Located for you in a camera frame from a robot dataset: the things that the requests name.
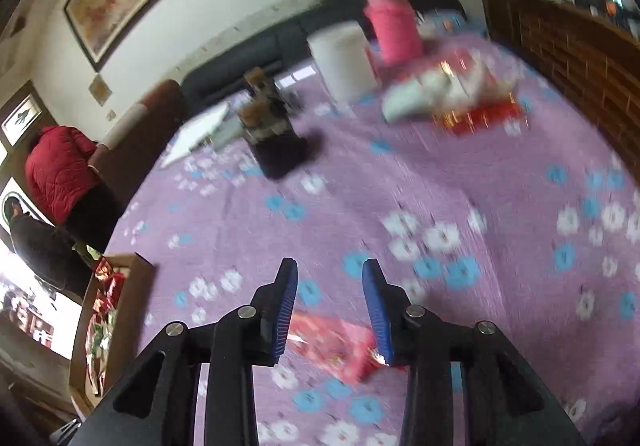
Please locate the small wall frame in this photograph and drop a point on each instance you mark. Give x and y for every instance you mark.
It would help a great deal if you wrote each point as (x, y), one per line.
(100, 89)

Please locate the shallow cardboard box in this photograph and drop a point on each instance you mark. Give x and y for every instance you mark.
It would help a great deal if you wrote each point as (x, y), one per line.
(80, 326)

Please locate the bottle with pink knit sleeve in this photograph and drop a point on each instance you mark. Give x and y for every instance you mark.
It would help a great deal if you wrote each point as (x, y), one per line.
(395, 25)

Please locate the green clear snack packet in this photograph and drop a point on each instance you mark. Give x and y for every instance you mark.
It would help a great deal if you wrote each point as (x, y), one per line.
(100, 333)

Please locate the cork lid jar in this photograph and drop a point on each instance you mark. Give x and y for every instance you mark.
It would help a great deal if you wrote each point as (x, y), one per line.
(258, 80)
(250, 115)

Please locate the white paper sheet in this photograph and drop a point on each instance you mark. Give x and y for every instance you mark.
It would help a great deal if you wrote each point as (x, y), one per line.
(197, 135)

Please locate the purple floral tablecloth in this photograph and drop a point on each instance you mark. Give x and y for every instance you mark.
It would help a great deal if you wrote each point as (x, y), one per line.
(400, 206)

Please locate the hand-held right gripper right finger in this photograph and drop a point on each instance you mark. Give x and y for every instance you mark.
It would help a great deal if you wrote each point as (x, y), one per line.
(375, 311)

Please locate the white crumpled bag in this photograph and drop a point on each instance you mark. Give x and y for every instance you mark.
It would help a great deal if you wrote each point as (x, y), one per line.
(440, 90)

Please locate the brown armchair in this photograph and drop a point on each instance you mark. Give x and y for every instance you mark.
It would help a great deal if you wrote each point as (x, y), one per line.
(145, 135)

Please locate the dark leather sofa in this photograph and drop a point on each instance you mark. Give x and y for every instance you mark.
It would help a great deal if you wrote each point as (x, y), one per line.
(235, 65)

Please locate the red gold packet pile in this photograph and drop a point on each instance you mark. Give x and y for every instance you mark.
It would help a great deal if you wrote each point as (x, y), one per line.
(485, 118)

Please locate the grey notebook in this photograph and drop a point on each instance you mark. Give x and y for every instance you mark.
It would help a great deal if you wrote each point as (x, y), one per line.
(230, 131)

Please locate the white plastic tub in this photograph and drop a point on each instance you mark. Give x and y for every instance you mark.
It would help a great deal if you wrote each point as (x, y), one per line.
(342, 60)

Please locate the large dark jar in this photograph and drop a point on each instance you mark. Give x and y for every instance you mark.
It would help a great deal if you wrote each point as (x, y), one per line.
(280, 155)

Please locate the pink red snack packet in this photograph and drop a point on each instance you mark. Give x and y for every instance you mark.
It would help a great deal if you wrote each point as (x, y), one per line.
(330, 343)

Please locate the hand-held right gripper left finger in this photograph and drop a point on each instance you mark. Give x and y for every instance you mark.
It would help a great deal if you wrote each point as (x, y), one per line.
(282, 311)

